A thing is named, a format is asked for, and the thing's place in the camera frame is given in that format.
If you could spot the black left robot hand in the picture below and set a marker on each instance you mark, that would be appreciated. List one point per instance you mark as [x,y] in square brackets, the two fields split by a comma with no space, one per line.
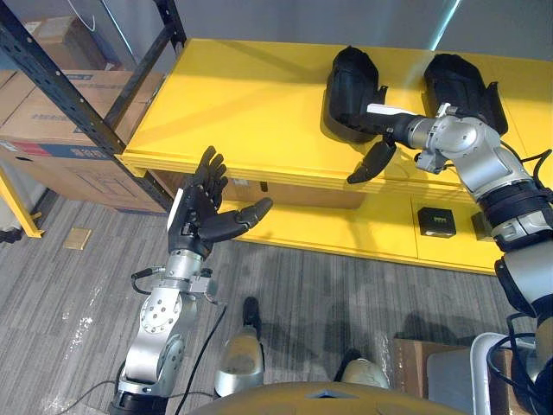
[196,216]

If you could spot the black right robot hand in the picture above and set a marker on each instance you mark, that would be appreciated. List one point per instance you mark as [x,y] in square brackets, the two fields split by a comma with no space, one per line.
[399,127]

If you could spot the black plastic housing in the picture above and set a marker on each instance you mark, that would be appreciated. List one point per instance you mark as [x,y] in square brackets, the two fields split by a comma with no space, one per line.
[458,82]
[350,82]

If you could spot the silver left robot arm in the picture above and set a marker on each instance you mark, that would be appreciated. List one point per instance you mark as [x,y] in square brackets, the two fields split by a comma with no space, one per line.
[160,320]

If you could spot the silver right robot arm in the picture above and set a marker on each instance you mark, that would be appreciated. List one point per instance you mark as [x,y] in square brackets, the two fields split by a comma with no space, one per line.
[484,160]

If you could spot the flat cardboard box under shelf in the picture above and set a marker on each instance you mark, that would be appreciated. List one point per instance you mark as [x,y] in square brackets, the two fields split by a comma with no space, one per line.
[302,196]

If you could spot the yellow lower shelf board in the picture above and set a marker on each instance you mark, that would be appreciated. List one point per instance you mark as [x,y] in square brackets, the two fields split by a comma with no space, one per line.
[345,225]

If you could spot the yellow shelf board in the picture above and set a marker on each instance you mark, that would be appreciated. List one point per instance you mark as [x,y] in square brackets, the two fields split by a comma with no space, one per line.
[345,225]
[259,108]

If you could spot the small black square box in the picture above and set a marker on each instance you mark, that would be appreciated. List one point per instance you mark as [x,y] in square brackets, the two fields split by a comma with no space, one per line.
[435,221]

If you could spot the brass floor plate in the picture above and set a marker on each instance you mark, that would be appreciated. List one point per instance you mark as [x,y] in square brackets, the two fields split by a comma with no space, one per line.
[78,238]

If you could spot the small dark box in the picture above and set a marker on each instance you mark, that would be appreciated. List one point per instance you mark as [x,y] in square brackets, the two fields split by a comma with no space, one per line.
[480,225]

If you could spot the silver left robot leg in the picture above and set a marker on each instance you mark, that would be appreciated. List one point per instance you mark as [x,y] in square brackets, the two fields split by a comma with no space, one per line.
[239,359]

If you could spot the silver robot leg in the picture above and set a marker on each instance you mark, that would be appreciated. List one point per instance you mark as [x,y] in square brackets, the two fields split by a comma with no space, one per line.
[363,372]
[239,359]

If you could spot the large printed cardboard box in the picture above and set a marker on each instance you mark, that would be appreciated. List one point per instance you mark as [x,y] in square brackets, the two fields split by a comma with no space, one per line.
[47,142]

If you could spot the gold robot torso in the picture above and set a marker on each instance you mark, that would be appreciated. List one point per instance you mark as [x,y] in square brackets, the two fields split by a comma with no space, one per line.
[324,400]

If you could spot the plain brown cardboard box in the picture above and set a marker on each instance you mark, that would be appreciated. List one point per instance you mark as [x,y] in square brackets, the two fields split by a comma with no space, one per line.
[56,41]

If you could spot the silver right robot leg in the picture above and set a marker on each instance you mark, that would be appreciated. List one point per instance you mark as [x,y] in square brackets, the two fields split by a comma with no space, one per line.
[363,372]

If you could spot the open cardboard box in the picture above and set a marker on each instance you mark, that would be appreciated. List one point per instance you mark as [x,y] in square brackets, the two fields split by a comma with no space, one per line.
[410,367]

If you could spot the white plastic bin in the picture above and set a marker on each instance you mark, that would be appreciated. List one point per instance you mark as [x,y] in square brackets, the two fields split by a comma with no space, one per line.
[477,367]

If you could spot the yellow metal post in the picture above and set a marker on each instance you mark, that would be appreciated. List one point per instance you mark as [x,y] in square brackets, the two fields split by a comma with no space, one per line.
[19,207]

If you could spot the black metal rack frame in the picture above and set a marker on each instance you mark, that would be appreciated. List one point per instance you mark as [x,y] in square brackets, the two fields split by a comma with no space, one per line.
[56,82]

